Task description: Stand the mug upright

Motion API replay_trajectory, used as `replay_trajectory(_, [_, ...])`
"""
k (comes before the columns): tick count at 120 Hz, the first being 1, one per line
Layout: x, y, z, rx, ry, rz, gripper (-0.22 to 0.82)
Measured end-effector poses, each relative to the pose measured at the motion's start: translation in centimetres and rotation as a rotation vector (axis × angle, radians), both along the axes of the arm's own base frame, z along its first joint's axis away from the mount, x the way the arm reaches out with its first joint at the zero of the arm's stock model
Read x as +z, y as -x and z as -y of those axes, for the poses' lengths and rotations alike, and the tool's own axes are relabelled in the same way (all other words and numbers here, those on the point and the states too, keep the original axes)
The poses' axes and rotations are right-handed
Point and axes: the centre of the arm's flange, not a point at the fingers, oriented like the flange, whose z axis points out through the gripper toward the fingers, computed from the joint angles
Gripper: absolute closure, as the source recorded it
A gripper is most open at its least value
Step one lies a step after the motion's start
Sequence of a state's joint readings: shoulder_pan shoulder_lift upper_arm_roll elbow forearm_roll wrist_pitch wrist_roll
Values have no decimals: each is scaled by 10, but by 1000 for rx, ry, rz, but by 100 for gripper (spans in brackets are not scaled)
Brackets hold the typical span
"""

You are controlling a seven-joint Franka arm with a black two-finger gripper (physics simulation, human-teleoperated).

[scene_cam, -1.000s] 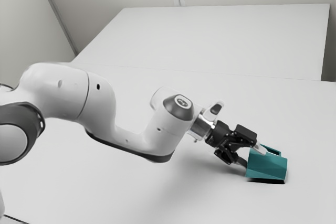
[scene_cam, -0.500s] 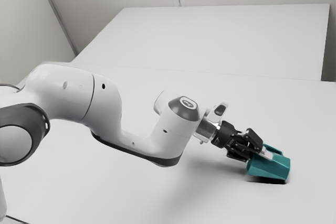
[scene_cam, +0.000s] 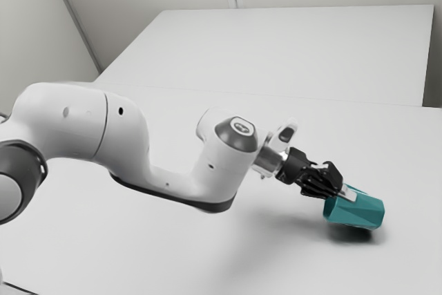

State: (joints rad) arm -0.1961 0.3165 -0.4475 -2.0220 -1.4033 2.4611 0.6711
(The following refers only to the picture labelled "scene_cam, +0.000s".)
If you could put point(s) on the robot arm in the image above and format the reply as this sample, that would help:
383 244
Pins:
138 157

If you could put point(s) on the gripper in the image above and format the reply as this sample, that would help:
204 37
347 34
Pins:
294 167

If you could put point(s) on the teal faceted mug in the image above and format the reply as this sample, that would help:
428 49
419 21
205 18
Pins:
355 210

